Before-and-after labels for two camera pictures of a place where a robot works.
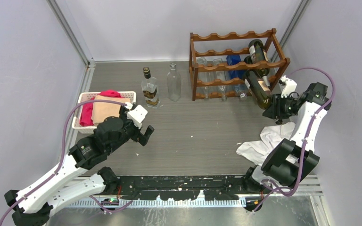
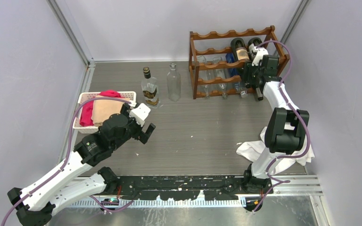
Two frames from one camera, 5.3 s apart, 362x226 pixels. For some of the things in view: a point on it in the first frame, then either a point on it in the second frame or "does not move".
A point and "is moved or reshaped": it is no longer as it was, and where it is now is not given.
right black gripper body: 285,107 → 251,72
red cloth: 87,108 does not move
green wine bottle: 258,88 is moved or reshaped
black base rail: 184,188 does not move
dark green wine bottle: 248,60 → 260,97
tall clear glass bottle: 174,83 does not move
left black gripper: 141,139 does not move
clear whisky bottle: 149,87 does not move
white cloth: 272,137 does not move
